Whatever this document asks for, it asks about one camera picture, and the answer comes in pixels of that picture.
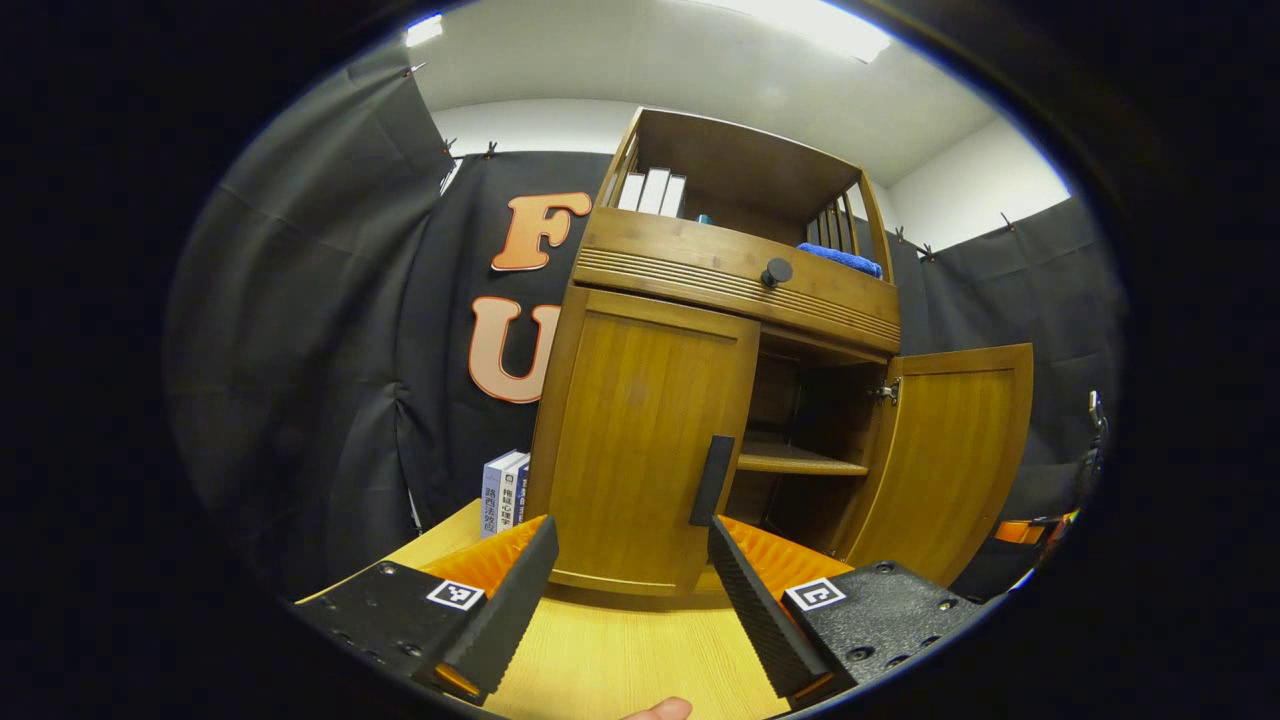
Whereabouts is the wooden double-door shoe cabinet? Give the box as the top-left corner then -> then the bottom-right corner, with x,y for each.
525,107 -> 1036,599

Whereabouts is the blue folded towel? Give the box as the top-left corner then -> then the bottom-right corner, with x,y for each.
797,242 -> 884,280

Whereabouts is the large ceiling light panel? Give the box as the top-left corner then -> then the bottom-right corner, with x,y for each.
700,0 -> 891,63

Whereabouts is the wooden cabinet drawer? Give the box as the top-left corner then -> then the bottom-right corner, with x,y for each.
573,207 -> 901,354

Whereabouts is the wooden inner cabinet shelf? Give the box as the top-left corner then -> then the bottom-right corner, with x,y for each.
737,440 -> 869,477

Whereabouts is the wooden shoe cabinet door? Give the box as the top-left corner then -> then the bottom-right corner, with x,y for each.
527,287 -> 761,598
845,343 -> 1034,588

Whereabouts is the white upright book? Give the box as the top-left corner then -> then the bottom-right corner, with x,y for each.
480,450 -> 521,539

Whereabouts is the black backdrop cloth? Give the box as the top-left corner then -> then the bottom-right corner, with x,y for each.
165,45 -> 1131,601

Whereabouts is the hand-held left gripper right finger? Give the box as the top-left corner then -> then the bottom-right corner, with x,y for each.
707,515 -> 986,709

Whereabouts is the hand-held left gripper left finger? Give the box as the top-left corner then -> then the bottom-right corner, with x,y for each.
295,515 -> 559,706

